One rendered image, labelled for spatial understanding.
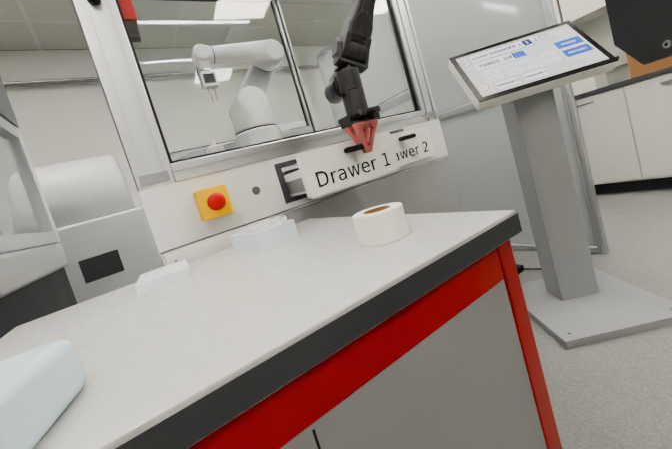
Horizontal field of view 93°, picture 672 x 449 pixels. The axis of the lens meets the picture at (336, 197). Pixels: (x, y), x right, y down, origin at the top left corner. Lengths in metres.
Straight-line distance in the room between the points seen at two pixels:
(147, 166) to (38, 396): 0.60
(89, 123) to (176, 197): 3.39
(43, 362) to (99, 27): 0.75
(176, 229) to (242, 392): 0.61
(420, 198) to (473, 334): 0.81
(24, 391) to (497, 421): 0.42
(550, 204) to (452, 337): 1.29
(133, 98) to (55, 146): 3.30
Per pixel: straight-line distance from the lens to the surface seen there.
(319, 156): 0.76
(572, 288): 1.76
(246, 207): 0.85
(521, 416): 0.51
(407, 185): 1.13
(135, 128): 0.85
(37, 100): 4.28
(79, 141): 4.14
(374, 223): 0.40
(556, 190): 1.63
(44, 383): 0.30
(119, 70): 0.89
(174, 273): 0.64
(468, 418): 0.43
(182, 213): 0.82
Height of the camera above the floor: 0.87
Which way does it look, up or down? 5 degrees down
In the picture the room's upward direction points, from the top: 16 degrees counter-clockwise
